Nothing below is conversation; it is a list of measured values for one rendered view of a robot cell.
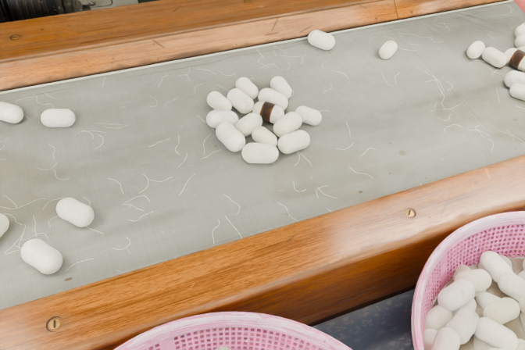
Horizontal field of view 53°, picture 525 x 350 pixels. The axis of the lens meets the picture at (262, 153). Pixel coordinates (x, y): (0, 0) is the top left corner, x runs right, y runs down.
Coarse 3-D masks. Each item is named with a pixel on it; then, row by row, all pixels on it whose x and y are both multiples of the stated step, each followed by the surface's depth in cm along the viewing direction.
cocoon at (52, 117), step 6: (42, 114) 55; (48, 114) 55; (54, 114) 55; (60, 114) 55; (66, 114) 55; (72, 114) 56; (42, 120) 55; (48, 120) 55; (54, 120) 55; (60, 120) 55; (66, 120) 55; (72, 120) 56; (48, 126) 55; (54, 126) 55; (60, 126) 55; (66, 126) 56
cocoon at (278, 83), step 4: (272, 80) 62; (276, 80) 61; (280, 80) 61; (284, 80) 61; (272, 84) 61; (276, 84) 61; (280, 84) 61; (284, 84) 60; (272, 88) 62; (276, 88) 61; (280, 88) 60; (284, 88) 60; (288, 88) 60; (280, 92) 60; (284, 92) 60; (288, 92) 60; (288, 96) 61
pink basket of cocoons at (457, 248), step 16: (480, 224) 46; (496, 224) 47; (512, 224) 47; (448, 240) 44; (464, 240) 46; (480, 240) 47; (496, 240) 48; (512, 240) 48; (432, 256) 43; (448, 256) 45; (464, 256) 47; (512, 256) 49; (432, 272) 43; (448, 272) 46; (416, 288) 41; (432, 288) 44; (416, 304) 40; (432, 304) 45; (416, 320) 39; (416, 336) 38
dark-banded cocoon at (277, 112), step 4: (256, 104) 58; (260, 104) 58; (256, 108) 58; (260, 108) 57; (276, 108) 57; (280, 108) 58; (272, 112) 57; (276, 112) 57; (280, 112) 57; (272, 116) 57; (276, 116) 57; (280, 116) 57; (272, 120) 57; (276, 120) 57
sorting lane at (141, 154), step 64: (512, 0) 82; (192, 64) 66; (256, 64) 67; (320, 64) 67; (384, 64) 68; (448, 64) 69; (0, 128) 56; (64, 128) 56; (128, 128) 57; (192, 128) 57; (320, 128) 58; (384, 128) 59; (448, 128) 59; (512, 128) 60; (0, 192) 49; (64, 192) 50; (128, 192) 50; (192, 192) 51; (256, 192) 51; (320, 192) 51; (384, 192) 52; (0, 256) 44; (64, 256) 45; (128, 256) 45
